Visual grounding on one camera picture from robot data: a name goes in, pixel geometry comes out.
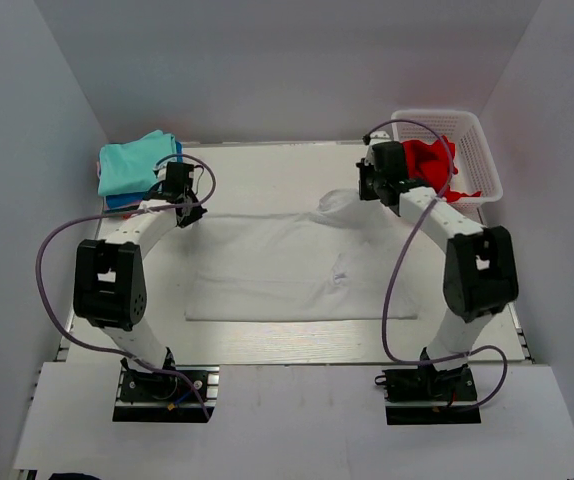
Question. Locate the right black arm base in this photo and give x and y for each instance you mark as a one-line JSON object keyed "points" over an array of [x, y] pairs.
{"points": [[423, 396]]}

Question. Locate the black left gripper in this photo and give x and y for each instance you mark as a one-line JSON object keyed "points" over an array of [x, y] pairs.
{"points": [[196, 213]]}

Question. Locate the white t shirt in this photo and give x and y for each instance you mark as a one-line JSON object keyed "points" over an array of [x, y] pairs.
{"points": [[329, 264]]}

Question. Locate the teal folded t shirt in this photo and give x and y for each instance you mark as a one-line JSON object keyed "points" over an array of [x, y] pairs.
{"points": [[132, 162]]}

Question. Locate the green folded t shirt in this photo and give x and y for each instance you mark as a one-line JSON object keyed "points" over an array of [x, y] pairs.
{"points": [[118, 213]]}

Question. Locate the red crumpled t shirt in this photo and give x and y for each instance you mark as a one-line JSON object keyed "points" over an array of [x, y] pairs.
{"points": [[430, 162]]}

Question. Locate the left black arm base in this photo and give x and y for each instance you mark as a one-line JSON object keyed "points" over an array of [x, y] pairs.
{"points": [[149, 398]]}

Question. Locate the blue folded t shirt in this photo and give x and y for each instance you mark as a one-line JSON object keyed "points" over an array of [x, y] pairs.
{"points": [[122, 200]]}

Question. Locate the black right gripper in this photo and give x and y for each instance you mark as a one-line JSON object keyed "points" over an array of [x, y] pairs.
{"points": [[365, 193]]}

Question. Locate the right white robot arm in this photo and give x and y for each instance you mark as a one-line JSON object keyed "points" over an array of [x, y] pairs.
{"points": [[479, 277]]}

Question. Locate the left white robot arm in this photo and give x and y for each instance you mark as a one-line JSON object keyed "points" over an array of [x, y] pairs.
{"points": [[110, 287]]}

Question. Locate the white plastic mesh basket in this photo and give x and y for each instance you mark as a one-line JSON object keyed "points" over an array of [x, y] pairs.
{"points": [[466, 161]]}

